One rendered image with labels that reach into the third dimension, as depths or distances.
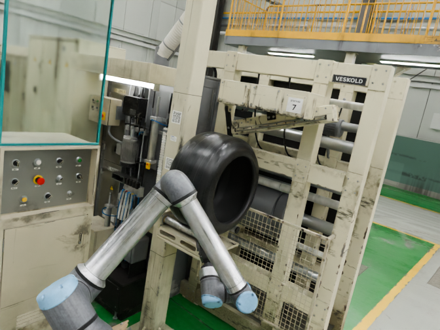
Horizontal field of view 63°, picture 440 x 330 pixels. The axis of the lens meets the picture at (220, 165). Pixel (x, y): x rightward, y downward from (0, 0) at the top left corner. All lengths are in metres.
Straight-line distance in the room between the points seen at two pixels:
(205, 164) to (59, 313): 0.92
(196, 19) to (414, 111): 9.38
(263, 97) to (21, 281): 1.69
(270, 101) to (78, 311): 1.42
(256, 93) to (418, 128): 9.11
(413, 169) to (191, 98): 9.30
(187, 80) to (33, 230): 1.18
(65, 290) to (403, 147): 10.24
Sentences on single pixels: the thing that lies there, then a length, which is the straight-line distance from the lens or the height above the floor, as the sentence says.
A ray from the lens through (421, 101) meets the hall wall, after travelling 11.09.
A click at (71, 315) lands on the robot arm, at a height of 0.85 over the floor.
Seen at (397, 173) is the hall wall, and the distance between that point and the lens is 11.09.
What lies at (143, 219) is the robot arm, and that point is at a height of 1.12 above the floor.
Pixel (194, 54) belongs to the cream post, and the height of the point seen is 1.88.
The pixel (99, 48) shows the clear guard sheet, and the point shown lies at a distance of 2.21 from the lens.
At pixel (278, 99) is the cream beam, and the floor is 1.72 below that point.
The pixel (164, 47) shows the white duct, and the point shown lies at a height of 1.94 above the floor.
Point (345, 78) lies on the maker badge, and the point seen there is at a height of 1.90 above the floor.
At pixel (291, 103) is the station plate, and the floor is 1.70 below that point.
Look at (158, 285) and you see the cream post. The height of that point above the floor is 0.42.
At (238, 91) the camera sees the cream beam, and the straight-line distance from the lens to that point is 2.24.
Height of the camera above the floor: 1.70
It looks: 11 degrees down
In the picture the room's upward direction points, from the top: 10 degrees clockwise
